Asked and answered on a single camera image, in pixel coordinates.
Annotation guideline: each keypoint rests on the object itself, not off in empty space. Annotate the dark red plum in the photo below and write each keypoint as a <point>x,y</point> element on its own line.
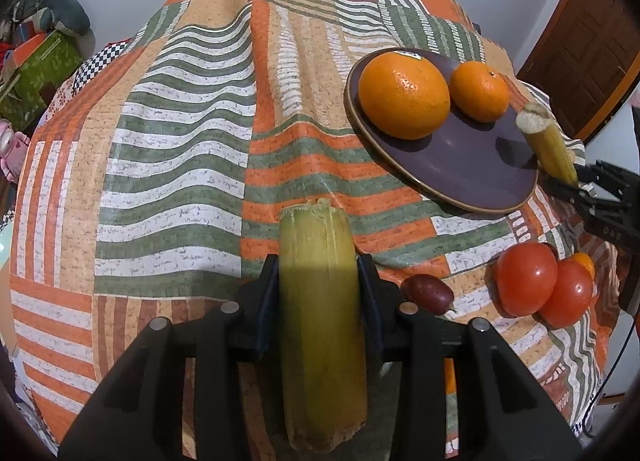
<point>427,292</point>

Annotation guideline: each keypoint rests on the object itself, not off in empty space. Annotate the purple round plate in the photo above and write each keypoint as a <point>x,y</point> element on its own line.
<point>465,161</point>

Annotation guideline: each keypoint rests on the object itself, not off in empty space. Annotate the grey plush cushion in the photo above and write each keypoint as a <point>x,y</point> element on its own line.
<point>55,8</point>

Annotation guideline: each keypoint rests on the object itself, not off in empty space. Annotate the brown wooden door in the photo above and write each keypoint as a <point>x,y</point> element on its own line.
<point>582,51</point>

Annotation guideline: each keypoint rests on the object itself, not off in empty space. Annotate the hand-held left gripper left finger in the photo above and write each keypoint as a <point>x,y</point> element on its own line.
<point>266,291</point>

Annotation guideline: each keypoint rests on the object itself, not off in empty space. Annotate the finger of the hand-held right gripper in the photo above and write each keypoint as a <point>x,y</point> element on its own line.
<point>570,193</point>
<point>602,176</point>

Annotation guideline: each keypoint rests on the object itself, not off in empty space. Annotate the green cardboard box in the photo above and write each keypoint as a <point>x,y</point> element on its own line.
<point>37,71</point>

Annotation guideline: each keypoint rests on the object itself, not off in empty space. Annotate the striped orange green blanket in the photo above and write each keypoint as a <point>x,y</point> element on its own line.
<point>190,141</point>

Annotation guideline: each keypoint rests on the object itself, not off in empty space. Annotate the red tomato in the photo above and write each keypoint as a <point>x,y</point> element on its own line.
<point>525,278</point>
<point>567,293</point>

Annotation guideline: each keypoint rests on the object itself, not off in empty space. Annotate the large orange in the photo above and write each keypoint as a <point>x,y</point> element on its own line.
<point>404,95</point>

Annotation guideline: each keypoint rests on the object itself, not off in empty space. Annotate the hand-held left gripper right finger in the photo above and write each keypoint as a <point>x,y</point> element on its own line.
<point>369,291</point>

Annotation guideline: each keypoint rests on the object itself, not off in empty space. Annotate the small orange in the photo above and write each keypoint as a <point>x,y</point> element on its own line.
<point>479,90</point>

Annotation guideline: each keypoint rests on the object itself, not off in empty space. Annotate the tiny orange citrus fruit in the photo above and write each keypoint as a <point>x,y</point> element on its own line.
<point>586,263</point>

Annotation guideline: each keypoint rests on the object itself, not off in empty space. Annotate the pink toy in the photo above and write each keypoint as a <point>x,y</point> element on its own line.
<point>11,146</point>

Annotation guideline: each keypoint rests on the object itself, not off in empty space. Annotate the black white checkered cloth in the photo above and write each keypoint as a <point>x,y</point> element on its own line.
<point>97,63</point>

